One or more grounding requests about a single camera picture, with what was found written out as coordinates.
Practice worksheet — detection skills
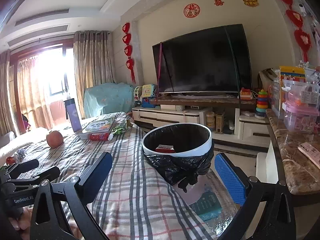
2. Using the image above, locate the colourful children's book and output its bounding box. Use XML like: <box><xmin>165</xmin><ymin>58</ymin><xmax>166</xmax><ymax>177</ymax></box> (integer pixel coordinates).
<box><xmin>77</xmin><ymin>118</ymin><xmax>114</xmax><ymax>140</ymax></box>

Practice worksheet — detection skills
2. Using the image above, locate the person's left hand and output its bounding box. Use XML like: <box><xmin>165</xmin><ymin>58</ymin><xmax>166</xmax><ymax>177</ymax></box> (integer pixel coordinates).
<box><xmin>9</xmin><ymin>207</ymin><xmax>33</xmax><ymax>240</ymax></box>

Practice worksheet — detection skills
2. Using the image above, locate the white trash bin black bag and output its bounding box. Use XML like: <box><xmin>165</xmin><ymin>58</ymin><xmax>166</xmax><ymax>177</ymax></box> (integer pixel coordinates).
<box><xmin>142</xmin><ymin>123</ymin><xmax>214</xmax><ymax>193</ymax></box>

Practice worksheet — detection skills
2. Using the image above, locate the beige curtain left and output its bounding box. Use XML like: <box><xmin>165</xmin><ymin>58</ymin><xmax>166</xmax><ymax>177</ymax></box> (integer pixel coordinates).
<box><xmin>0</xmin><ymin>50</ymin><xmax>16</xmax><ymax>135</ymax></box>

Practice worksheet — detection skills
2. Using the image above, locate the rainbow stacking ring toy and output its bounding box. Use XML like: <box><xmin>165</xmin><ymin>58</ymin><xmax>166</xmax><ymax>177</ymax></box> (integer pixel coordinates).
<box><xmin>254</xmin><ymin>89</ymin><xmax>268</xmax><ymax>120</ymax></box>

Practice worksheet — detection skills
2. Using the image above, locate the remote control on counter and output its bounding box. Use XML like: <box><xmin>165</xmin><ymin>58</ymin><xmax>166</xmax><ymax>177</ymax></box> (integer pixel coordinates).
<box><xmin>298</xmin><ymin>142</ymin><xmax>320</xmax><ymax>169</ymax></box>

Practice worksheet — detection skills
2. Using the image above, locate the red apple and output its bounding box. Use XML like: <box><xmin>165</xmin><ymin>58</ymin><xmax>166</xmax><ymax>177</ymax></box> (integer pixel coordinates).
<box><xmin>46</xmin><ymin>131</ymin><xmax>63</xmax><ymax>148</ymax></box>

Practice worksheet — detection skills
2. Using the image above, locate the white TV cabinet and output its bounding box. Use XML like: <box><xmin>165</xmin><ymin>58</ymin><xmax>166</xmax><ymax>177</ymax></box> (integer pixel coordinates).
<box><xmin>132</xmin><ymin>96</ymin><xmax>271</xmax><ymax>148</ymax></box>

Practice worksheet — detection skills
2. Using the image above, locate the teal booklet on floor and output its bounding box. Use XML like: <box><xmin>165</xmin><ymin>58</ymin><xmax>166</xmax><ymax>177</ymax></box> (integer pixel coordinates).
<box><xmin>190</xmin><ymin>192</ymin><xmax>222</xmax><ymax>221</ymax></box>

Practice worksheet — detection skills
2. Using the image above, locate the plaid blanket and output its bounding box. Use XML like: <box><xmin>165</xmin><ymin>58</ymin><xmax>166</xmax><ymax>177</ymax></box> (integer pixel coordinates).
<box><xmin>22</xmin><ymin>125</ymin><xmax>216</xmax><ymax>239</ymax></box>

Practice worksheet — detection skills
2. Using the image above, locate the teal cloth covered furniture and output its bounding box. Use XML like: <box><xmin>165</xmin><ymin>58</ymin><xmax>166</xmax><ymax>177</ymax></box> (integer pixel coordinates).
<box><xmin>84</xmin><ymin>83</ymin><xmax>135</xmax><ymax>118</ymax></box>

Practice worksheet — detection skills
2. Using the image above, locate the red lantern string decoration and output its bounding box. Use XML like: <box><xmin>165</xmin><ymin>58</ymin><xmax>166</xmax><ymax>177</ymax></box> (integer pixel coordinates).
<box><xmin>122</xmin><ymin>22</ymin><xmax>136</xmax><ymax>83</ymax></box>

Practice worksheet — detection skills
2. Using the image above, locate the round red wall sticker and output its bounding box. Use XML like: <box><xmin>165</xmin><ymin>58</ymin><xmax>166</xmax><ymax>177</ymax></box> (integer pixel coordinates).
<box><xmin>183</xmin><ymin>3</ymin><xmax>201</xmax><ymax>18</ymax></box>

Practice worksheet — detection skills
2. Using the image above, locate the beige curtain right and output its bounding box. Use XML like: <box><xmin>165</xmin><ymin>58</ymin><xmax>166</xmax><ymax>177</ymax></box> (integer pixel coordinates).
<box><xmin>73</xmin><ymin>30</ymin><xmax>116</xmax><ymax>118</ymax></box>

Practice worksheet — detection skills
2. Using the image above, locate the black flat television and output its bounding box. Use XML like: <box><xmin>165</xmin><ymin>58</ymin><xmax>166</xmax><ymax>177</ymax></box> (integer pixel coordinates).
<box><xmin>152</xmin><ymin>24</ymin><xmax>252</xmax><ymax>94</ymax></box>

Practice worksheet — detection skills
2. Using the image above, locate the red crumpled can wrapper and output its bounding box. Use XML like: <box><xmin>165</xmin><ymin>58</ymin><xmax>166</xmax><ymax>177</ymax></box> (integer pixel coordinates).
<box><xmin>6</xmin><ymin>149</ymin><xmax>26</xmax><ymax>166</ymax></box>

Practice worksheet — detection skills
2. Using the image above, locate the red heart string decoration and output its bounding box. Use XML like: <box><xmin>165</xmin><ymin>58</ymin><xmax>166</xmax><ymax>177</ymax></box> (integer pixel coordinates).
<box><xmin>281</xmin><ymin>0</ymin><xmax>312</xmax><ymax>63</ymax></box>

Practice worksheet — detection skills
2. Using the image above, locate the red toy telephone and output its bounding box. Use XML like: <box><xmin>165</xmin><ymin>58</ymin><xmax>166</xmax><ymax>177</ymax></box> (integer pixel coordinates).
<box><xmin>240</xmin><ymin>88</ymin><xmax>253</xmax><ymax>100</ymax></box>

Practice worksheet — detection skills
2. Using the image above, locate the red white small box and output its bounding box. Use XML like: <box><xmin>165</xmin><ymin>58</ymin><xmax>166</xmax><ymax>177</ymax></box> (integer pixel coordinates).
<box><xmin>155</xmin><ymin>145</ymin><xmax>175</xmax><ymax>153</ymax></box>

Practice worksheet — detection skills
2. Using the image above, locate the green snack wrapper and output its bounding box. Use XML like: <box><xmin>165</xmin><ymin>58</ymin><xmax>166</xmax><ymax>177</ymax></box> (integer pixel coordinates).
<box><xmin>111</xmin><ymin>119</ymin><xmax>132</xmax><ymax>135</ymax></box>

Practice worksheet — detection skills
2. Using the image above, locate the red double happiness sticker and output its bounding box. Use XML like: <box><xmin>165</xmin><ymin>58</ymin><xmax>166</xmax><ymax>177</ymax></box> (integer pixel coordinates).
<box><xmin>214</xmin><ymin>0</ymin><xmax>225</xmax><ymax>6</ymax></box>

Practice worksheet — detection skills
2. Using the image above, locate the pink plastic storage box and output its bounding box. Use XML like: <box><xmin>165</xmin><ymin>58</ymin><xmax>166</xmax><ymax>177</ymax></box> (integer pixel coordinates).
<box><xmin>282</xmin><ymin>101</ymin><xmax>319</xmax><ymax>133</ymax></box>

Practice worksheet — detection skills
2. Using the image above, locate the purple water bottle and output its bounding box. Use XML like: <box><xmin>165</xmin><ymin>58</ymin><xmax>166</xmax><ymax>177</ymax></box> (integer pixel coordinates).
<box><xmin>64</xmin><ymin>98</ymin><xmax>82</xmax><ymax>132</ymax></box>

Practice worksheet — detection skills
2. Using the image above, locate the beige curtain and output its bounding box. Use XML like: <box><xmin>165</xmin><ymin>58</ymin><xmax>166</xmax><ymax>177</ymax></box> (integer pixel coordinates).
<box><xmin>73</xmin><ymin>30</ymin><xmax>116</xmax><ymax>118</ymax></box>
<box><xmin>0</xmin><ymin>50</ymin><xmax>16</xmax><ymax>135</ymax></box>

